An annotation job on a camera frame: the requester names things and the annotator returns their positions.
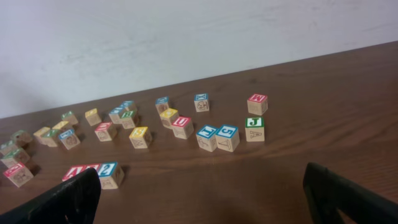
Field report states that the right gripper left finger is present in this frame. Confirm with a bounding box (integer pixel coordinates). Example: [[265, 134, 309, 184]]
[[1, 168, 101, 224]]

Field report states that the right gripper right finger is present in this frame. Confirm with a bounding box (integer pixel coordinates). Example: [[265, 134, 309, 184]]
[[303, 162, 397, 223]]

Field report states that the red A block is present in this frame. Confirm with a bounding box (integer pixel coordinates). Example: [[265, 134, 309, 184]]
[[62, 165, 86, 182]]

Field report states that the red I block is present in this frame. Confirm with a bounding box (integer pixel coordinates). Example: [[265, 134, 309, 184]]
[[85, 163, 101, 172]]

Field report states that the blue 2 block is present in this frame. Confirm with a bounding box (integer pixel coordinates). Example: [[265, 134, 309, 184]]
[[98, 162, 124, 190]]

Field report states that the blue P block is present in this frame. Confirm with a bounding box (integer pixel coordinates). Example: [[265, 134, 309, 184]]
[[58, 129, 81, 150]]

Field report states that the red E block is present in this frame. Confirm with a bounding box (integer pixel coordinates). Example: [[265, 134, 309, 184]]
[[3, 162, 34, 187]]

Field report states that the green N block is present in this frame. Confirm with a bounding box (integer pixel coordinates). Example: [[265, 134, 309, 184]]
[[40, 129, 60, 147]]

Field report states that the green R block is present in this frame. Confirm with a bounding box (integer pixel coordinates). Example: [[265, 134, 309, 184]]
[[1, 147, 30, 168]]

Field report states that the red U block left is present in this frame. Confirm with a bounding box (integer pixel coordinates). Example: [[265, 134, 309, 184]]
[[95, 122, 118, 142]]

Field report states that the red u block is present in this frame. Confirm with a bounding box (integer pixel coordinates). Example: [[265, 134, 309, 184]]
[[95, 122, 118, 142], [172, 116, 194, 139]]

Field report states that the yellow block n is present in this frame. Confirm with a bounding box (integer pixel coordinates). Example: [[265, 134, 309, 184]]
[[33, 127, 50, 145], [52, 121, 73, 132]]

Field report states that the yellow block upper near N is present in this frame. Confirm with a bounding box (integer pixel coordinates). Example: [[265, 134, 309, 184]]
[[52, 121, 73, 132]]

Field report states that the green T block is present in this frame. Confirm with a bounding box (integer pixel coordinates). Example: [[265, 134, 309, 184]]
[[11, 130, 33, 147]]

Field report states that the green 7 block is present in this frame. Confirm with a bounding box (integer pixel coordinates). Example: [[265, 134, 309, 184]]
[[1, 140, 19, 156]]

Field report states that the green Z block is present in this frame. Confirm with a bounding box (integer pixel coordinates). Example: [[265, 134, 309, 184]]
[[62, 111, 78, 125]]

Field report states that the yellow block top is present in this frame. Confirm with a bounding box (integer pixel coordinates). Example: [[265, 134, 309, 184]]
[[85, 108, 101, 126]]

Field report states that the yellow block centre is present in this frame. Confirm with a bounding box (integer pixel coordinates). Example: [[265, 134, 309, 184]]
[[129, 126, 152, 149]]

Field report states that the blue block lower pair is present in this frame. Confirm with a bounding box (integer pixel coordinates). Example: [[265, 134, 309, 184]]
[[108, 106, 125, 124]]

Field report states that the blue block pair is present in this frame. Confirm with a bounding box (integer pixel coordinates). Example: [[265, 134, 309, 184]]
[[108, 106, 125, 124], [120, 101, 137, 111]]

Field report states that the green B block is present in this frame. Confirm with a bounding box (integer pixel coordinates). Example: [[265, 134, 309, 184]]
[[120, 111, 139, 129]]

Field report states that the green J block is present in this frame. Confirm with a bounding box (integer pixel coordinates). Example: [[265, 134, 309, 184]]
[[245, 117, 265, 142]]

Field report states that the blue block top pair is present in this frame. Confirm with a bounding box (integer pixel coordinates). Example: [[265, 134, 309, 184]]
[[120, 101, 137, 111]]

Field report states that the red M block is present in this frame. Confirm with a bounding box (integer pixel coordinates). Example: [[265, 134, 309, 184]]
[[247, 93, 268, 116]]

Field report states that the blue G block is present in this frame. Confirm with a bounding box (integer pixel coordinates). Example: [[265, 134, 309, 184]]
[[216, 124, 240, 152]]

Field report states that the yellow block upper right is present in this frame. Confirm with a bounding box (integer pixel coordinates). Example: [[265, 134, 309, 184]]
[[160, 108, 179, 129]]

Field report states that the red U block right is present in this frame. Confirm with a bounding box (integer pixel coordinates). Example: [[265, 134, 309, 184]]
[[172, 116, 194, 139]]

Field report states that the blue D block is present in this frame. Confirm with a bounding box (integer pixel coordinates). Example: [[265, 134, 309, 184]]
[[155, 96, 169, 114]]

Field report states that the blue L block right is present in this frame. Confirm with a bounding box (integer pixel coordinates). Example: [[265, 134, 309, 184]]
[[196, 125, 218, 152]]

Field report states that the blue X block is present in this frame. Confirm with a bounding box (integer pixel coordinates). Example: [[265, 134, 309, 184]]
[[194, 93, 210, 112]]

